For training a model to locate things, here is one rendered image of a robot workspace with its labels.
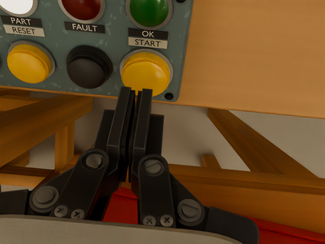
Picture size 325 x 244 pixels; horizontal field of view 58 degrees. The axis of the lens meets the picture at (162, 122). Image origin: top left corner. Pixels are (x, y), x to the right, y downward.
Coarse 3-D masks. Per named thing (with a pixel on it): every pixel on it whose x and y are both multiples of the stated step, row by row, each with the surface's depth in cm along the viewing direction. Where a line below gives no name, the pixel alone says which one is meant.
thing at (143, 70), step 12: (132, 60) 17; (144, 60) 17; (156, 60) 17; (132, 72) 17; (144, 72) 17; (156, 72) 17; (168, 72) 17; (132, 84) 17; (144, 84) 17; (156, 84) 17; (168, 84) 18
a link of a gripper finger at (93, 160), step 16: (80, 160) 12; (96, 160) 12; (80, 176) 11; (96, 176) 11; (64, 192) 11; (80, 192) 11; (96, 192) 11; (64, 208) 10; (80, 208) 10; (96, 208) 13
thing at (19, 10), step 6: (0, 0) 15; (6, 0) 15; (12, 0) 15; (18, 0) 15; (24, 0) 15; (30, 0) 15; (6, 6) 15; (12, 6) 15; (18, 6) 15; (24, 6) 15; (30, 6) 15; (12, 12) 16; (18, 12) 16; (24, 12) 16
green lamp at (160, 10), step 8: (136, 0) 15; (144, 0) 15; (152, 0) 15; (160, 0) 15; (136, 8) 15; (144, 8) 15; (152, 8) 15; (160, 8) 15; (168, 8) 15; (136, 16) 15; (144, 16) 15; (152, 16) 15; (160, 16) 15; (144, 24) 16; (152, 24) 16
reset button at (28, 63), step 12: (24, 48) 17; (36, 48) 17; (12, 60) 17; (24, 60) 17; (36, 60) 17; (48, 60) 17; (12, 72) 17; (24, 72) 17; (36, 72) 17; (48, 72) 18
